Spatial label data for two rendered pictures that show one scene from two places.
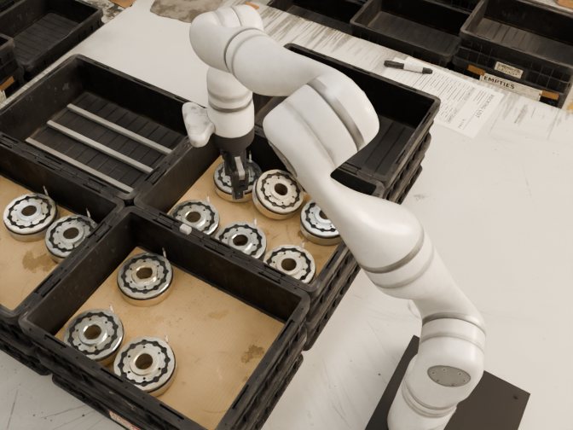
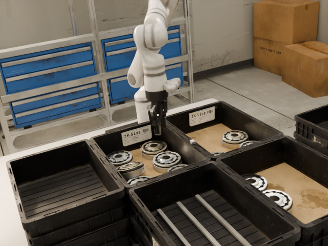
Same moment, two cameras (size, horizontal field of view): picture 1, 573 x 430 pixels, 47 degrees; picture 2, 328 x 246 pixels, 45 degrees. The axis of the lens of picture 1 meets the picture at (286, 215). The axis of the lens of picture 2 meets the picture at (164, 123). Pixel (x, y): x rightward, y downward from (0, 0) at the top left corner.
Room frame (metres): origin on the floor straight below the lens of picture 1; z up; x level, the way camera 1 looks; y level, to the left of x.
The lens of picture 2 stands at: (1.77, 0.85, 1.59)
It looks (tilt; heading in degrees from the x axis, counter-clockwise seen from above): 25 degrees down; 217
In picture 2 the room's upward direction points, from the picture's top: 5 degrees counter-clockwise
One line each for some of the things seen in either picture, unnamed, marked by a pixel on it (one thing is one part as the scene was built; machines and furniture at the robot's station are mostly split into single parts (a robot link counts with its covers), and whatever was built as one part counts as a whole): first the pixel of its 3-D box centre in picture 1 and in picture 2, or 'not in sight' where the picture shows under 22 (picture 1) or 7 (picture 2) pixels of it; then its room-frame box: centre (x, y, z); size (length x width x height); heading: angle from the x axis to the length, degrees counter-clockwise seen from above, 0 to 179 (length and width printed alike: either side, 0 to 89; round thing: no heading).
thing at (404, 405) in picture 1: (422, 403); (147, 116); (0.46, -0.24, 0.84); 0.09 x 0.09 x 0.17; 51
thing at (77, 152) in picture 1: (105, 140); (207, 226); (1.03, 0.40, 0.87); 0.40 x 0.30 x 0.11; 61
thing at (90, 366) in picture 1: (167, 311); (218, 128); (0.57, 0.19, 0.92); 0.40 x 0.30 x 0.02; 61
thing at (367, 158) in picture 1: (330, 126); (64, 190); (1.10, -0.09, 0.87); 0.40 x 0.30 x 0.11; 61
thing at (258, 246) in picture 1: (240, 242); (166, 158); (0.77, 0.09, 0.86); 0.10 x 0.10 x 0.01
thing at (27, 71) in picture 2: not in sight; (53, 85); (-0.13, -1.65, 0.60); 0.72 x 0.03 x 0.56; 152
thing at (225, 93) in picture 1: (234, 56); (149, 49); (0.80, 0.09, 1.27); 0.09 x 0.07 x 0.15; 116
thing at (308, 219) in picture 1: (326, 216); (118, 157); (0.84, -0.08, 0.86); 0.10 x 0.10 x 0.01
